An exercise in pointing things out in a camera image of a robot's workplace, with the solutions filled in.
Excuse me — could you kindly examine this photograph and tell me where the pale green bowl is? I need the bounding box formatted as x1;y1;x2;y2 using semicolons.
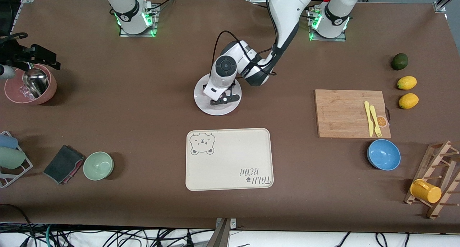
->
83;152;114;181

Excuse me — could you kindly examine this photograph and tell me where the white wire rack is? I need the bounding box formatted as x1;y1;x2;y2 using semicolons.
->
0;131;33;188

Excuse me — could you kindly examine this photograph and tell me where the black base cable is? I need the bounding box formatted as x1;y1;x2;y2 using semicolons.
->
250;2;317;22
144;0;176;16

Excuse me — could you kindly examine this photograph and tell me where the cream tray with bear print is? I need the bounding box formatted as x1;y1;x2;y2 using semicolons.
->
185;128;274;192

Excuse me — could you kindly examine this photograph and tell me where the blue bowl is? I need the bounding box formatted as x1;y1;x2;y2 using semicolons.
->
367;139;401;171

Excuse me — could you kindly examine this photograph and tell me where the black left base cable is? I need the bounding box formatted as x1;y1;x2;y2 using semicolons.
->
250;2;317;22

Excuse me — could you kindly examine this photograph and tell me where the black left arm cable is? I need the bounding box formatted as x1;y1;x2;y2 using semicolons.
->
214;10;280;76

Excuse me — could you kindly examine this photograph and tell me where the wooden cutting board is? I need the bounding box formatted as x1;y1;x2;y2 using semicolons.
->
314;89;391;139

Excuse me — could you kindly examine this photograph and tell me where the yellow plastic fork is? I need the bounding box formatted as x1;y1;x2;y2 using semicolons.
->
369;105;383;138

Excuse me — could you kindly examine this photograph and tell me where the blue cup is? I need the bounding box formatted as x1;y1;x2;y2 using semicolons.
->
0;134;18;149

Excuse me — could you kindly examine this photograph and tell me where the wooden mug rack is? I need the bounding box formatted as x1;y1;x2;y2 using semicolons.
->
404;140;460;219

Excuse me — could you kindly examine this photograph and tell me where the yellow lemon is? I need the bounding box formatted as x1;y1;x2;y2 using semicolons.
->
399;93;419;109
397;76;417;90

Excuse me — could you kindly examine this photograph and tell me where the white round plate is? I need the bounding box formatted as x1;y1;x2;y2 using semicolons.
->
194;73;242;116

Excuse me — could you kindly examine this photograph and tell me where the yellow mug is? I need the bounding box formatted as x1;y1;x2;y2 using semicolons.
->
410;179;442;204

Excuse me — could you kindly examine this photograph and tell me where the metal table edge bracket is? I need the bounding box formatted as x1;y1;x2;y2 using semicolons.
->
207;218;237;247

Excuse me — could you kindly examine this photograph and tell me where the pale green cup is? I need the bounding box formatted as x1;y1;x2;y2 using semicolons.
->
0;146;26;169

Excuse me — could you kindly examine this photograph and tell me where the black right base cable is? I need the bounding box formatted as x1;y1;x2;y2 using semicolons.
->
144;0;176;16

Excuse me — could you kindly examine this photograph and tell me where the folded grey cloth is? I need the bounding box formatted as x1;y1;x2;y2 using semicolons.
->
43;145;86;185

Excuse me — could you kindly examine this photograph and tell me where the metal scoop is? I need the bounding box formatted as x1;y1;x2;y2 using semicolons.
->
22;62;50;98

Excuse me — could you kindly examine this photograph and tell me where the brown table cover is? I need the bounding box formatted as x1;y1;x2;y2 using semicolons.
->
0;0;460;234

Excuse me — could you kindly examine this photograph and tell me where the dark green avocado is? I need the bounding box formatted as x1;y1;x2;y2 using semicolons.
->
391;53;409;71

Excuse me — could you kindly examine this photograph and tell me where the yellow plastic knife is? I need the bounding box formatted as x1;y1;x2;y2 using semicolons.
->
364;101;374;137

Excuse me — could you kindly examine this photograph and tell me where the pink bowl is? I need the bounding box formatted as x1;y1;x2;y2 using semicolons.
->
4;64;57;105

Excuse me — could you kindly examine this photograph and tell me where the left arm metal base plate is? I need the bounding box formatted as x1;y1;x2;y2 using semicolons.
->
307;8;347;42

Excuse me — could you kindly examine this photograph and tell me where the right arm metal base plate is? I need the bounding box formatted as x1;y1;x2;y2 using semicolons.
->
119;5;158;37

